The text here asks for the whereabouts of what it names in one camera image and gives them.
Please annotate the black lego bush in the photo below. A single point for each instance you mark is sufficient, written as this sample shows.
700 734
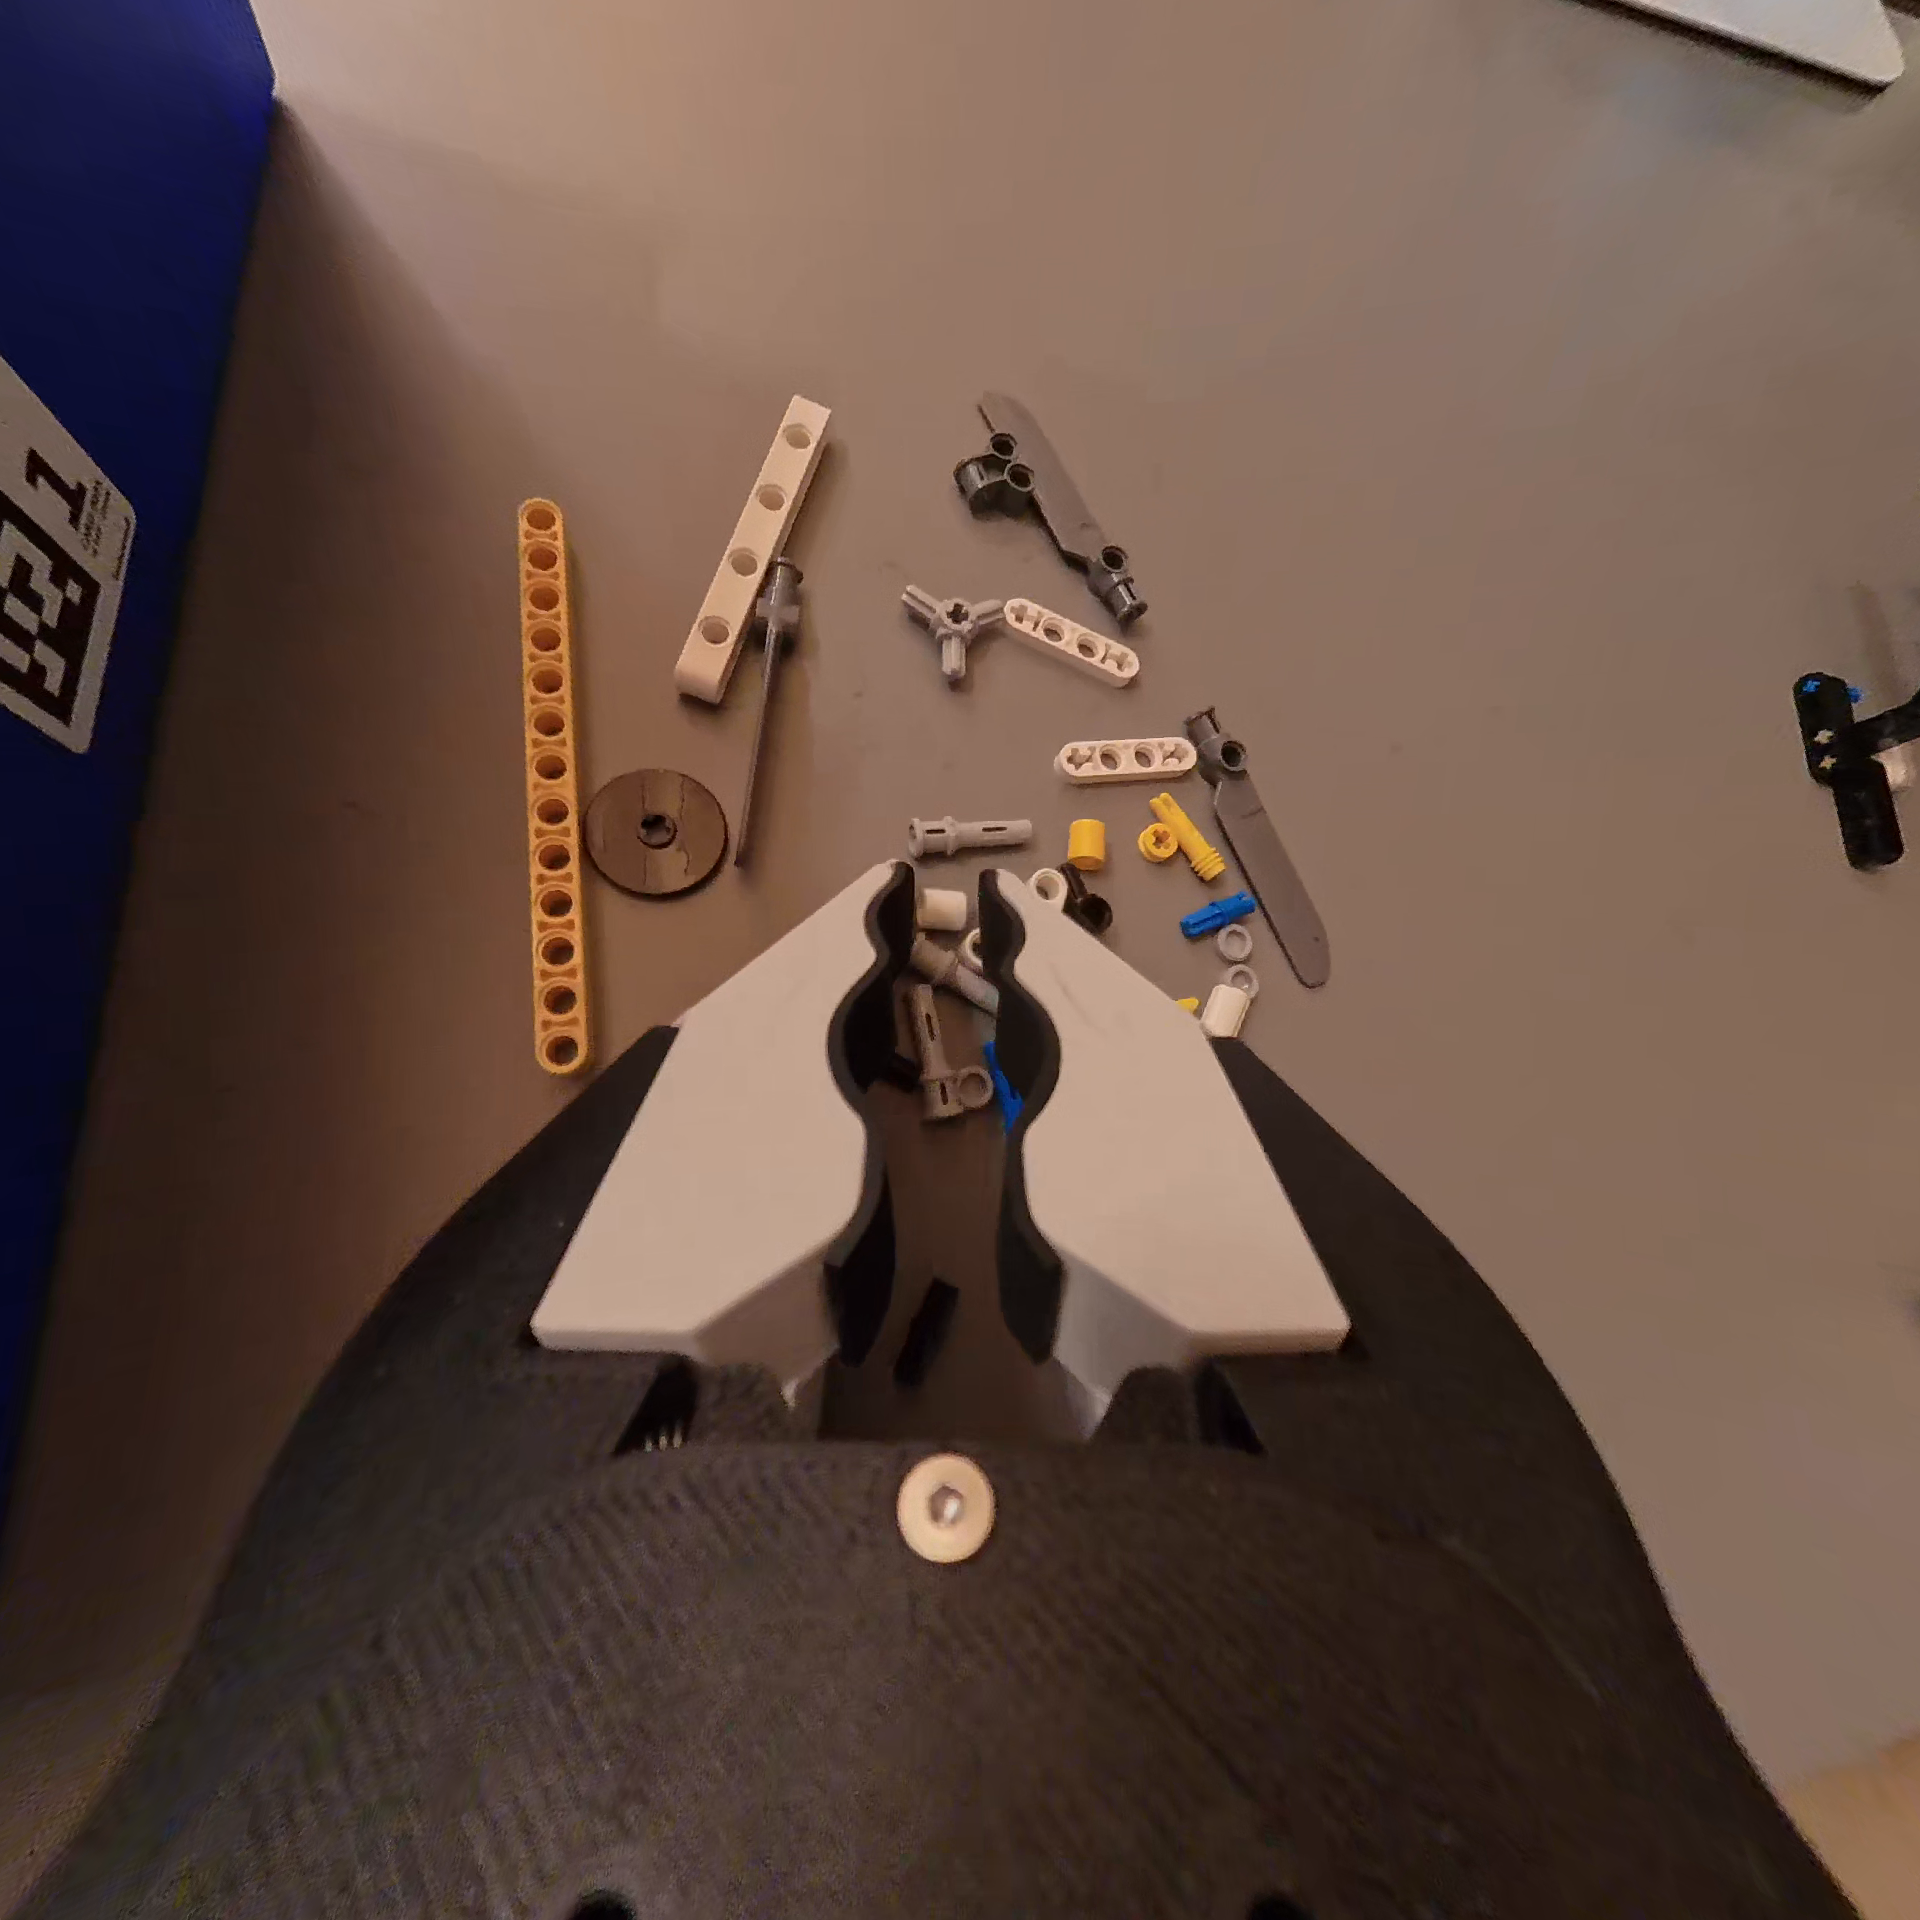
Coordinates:
1093 908

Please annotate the white thin lego liftarm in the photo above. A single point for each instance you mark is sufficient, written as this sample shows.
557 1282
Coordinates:
1099 760
1075 638

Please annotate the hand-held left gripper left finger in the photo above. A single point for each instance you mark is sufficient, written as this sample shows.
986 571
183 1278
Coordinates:
704 1184

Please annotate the white lego beam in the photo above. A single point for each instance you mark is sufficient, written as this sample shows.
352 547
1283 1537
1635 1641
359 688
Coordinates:
757 530

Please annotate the yellow lego axle pin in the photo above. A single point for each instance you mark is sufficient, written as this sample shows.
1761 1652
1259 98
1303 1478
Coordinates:
1194 849

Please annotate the round dark brown disc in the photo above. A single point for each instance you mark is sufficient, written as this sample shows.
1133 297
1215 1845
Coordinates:
621 833

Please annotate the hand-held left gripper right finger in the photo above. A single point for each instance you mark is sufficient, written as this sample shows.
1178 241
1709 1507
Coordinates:
1171 1200

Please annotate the grey lego antenna piece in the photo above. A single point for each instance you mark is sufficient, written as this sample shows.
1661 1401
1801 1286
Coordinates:
778 603

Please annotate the short grey lego pin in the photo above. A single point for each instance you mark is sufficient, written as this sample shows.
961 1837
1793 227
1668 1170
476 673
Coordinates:
975 834

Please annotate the blue storage bin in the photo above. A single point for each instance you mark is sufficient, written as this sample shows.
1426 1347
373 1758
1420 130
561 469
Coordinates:
120 225

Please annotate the grey angled lego connector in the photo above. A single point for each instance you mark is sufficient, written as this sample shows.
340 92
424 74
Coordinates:
975 982

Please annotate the blue lego clip piece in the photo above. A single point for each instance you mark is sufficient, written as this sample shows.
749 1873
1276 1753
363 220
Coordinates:
1001 1089

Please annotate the yellow lego bush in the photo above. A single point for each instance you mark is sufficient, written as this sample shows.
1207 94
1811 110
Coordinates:
1085 853

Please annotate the dark grey lego connector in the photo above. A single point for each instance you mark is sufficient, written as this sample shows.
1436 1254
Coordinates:
975 483

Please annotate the white lamp stand base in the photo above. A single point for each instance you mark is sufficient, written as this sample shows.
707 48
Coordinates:
1769 30

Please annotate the long yellow lego beam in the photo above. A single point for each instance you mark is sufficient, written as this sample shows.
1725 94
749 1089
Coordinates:
546 745

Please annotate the dark grey lego blade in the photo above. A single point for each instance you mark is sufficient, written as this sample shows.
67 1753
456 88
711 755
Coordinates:
1276 884
1058 494

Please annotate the grey three-prong lego hub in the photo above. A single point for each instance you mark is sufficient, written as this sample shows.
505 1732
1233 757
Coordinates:
921 603

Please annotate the blue lego pin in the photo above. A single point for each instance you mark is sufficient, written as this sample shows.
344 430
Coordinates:
1215 917

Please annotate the white lego bush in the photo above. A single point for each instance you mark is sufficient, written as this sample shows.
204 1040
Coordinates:
943 908
1224 1012

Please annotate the black lego assembly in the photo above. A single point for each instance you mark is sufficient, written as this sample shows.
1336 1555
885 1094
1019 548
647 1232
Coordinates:
1861 819

